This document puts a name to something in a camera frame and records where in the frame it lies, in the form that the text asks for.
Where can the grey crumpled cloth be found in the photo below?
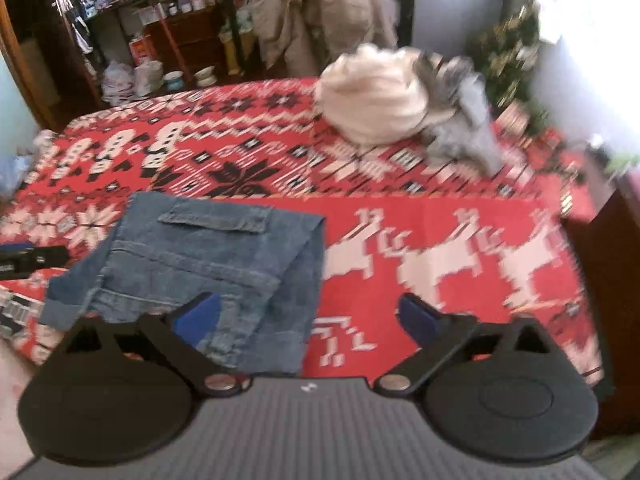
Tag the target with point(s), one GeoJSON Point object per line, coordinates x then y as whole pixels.
{"type": "Point", "coordinates": [465, 125]}

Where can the christmas tree with tinsel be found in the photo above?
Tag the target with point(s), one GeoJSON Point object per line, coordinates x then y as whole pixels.
{"type": "Point", "coordinates": [505, 60]}

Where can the blue denim shorts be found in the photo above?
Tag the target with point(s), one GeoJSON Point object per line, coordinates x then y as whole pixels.
{"type": "Point", "coordinates": [200, 250]}

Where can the red patterned blanket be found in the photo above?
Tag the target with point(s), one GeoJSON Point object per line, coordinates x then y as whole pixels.
{"type": "Point", "coordinates": [450, 220]}

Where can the white ceramic bowl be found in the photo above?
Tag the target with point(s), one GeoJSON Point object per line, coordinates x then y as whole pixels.
{"type": "Point", "coordinates": [206, 76]}

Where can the dark wooden door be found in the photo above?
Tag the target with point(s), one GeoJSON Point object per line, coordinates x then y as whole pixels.
{"type": "Point", "coordinates": [35, 35]}

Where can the red broom stick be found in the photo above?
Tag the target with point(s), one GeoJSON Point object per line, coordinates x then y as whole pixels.
{"type": "Point", "coordinates": [175, 45]}

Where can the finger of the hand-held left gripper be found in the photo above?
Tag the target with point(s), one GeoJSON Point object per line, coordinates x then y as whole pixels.
{"type": "Point", "coordinates": [35, 259]}

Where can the cream cloth bundle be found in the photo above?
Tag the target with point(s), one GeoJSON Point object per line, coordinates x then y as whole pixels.
{"type": "Point", "coordinates": [370, 100]}

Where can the red gift box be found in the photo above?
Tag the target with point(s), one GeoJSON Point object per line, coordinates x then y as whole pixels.
{"type": "Point", "coordinates": [140, 50]}

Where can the dark wooden nightstand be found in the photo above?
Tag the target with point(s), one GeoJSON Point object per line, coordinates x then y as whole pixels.
{"type": "Point", "coordinates": [615, 310]}

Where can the brown wooden drawer cabinet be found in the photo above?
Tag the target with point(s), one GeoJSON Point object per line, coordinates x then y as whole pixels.
{"type": "Point", "coordinates": [195, 40]}

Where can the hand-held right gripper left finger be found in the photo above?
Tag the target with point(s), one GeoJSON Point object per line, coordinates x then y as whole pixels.
{"type": "Point", "coordinates": [200, 317]}

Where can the light blue cloth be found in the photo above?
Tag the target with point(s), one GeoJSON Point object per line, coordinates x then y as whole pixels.
{"type": "Point", "coordinates": [15, 177]}

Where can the beige coat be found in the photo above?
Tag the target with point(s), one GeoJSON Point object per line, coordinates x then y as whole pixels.
{"type": "Point", "coordinates": [320, 10]}

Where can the plain white plastic bag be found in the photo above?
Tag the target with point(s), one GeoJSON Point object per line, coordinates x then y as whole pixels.
{"type": "Point", "coordinates": [149, 77]}

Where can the white plastic bag red print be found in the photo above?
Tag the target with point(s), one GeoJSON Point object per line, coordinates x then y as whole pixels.
{"type": "Point", "coordinates": [118, 85]}

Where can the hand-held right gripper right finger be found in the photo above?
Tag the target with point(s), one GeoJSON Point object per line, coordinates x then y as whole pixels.
{"type": "Point", "coordinates": [417, 320]}

